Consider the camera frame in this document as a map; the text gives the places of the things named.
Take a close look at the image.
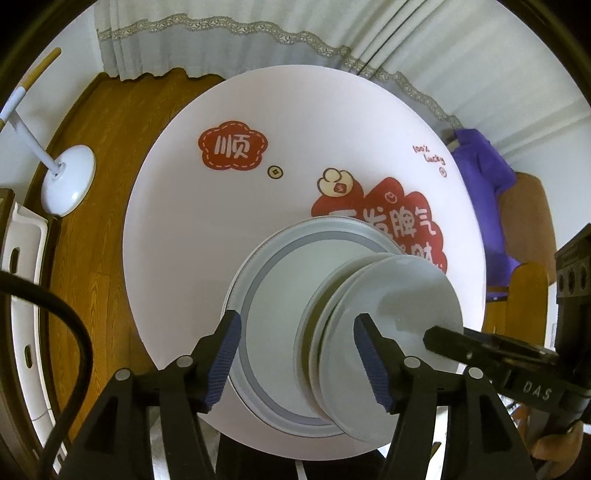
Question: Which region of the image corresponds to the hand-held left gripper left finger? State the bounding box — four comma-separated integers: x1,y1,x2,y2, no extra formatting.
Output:
60,310,243,480

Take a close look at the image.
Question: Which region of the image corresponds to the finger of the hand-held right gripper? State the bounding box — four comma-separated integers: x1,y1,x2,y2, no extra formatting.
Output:
423,324,560,371

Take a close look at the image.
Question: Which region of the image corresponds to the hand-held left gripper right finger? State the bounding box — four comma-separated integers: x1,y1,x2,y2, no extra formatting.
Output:
353,313,529,480

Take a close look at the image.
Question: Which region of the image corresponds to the white bowl with grey band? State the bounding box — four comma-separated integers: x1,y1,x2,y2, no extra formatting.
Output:
318,255,463,443
294,251,416,407
307,253,444,416

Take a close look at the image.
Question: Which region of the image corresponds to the white plate with grey rim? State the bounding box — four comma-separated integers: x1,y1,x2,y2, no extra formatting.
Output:
222,216,411,438
226,219,409,437

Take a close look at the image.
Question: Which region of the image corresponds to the brown wooden chair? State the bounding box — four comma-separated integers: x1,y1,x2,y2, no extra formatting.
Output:
482,261,552,335

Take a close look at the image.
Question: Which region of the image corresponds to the brown armchair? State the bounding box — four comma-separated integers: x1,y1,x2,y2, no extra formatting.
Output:
499,172,561,268

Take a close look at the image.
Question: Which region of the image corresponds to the purple cloth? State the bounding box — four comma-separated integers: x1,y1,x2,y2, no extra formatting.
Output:
450,128,522,301

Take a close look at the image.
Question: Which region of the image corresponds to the white plastic stool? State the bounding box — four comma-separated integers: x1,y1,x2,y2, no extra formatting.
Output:
0,200,51,444

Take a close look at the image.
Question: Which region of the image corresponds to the grey curtain with patterned trim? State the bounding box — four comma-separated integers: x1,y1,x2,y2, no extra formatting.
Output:
96,0,402,84
351,0,589,176

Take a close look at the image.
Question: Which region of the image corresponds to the black cable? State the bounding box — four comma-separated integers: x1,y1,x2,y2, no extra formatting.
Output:
0,271,93,480

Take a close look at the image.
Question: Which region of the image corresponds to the long wooden barre rail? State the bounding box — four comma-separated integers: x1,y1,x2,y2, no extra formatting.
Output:
0,47,62,127

